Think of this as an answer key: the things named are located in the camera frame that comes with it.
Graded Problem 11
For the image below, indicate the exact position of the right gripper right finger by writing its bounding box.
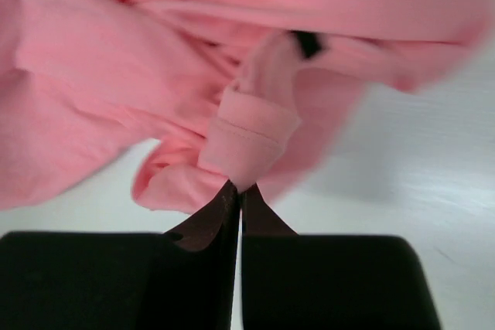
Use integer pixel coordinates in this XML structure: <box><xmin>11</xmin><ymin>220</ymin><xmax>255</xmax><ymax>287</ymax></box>
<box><xmin>241</xmin><ymin>187</ymin><xmax>441</xmax><ymax>330</ymax></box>

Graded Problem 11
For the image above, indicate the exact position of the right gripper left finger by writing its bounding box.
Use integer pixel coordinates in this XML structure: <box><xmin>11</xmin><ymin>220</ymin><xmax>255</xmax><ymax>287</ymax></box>
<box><xmin>1</xmin><ymin>183</ymin><xmax>238</xmax><ymax>329</ymax></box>

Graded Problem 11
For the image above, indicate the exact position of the pink t-shirt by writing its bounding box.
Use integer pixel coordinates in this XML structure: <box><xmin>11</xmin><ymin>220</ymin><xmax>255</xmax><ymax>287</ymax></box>
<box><xmin>1</xmin><ymin>0</ymin><xmax>493</xmax><ymax>213</ymax></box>

